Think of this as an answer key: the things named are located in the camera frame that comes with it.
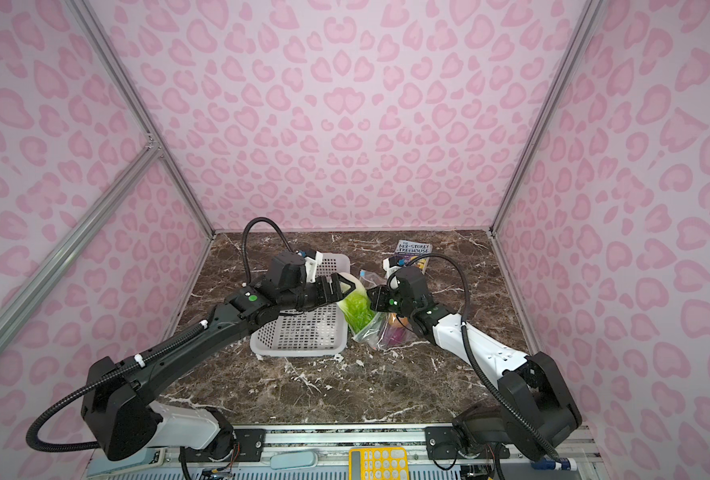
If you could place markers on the yellow toy potato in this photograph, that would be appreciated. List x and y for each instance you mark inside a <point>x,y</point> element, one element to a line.
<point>394,322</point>

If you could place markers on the green white toy cabbage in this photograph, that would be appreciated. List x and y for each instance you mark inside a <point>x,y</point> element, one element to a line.
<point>356,307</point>

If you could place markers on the yellow calculator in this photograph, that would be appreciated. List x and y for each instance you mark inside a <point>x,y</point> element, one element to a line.
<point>378,463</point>

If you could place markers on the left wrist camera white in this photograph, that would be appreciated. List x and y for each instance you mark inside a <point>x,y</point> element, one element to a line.
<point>312,260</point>

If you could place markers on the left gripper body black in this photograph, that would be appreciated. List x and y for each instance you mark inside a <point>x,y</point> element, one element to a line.
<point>321,295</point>

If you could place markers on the purple toy onion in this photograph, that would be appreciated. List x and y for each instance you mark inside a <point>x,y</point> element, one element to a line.
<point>395,337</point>

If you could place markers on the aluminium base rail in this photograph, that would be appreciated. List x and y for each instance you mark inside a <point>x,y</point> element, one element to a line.
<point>429,447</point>

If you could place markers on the grey remote left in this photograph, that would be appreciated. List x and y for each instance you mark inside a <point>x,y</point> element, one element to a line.
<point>100,466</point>

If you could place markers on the clear zip top bag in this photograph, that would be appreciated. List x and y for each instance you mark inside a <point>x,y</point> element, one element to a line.
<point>373,334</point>

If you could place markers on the aluminium frame strut left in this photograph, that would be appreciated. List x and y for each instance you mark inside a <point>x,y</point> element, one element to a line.
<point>21,305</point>

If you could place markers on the Treehouse paperback book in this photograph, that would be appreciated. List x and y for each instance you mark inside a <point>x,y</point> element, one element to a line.
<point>406,251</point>

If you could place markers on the white perforated plastic basket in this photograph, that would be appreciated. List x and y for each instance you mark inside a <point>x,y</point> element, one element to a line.
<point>287,325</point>

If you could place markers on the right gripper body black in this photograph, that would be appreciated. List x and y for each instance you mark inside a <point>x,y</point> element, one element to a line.
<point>385,302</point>

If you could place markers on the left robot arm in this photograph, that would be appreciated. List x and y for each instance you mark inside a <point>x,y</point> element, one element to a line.
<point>122,412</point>

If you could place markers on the light blue oval case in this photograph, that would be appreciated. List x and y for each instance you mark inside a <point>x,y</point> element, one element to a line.
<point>294,460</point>

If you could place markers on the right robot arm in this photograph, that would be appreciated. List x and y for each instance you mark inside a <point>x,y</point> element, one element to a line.
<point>536,411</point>

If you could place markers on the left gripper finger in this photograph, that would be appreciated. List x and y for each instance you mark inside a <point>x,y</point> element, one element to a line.
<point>345,276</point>
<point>340,293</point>

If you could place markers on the blue white marker pen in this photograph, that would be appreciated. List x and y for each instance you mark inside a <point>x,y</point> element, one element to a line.
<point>561,464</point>

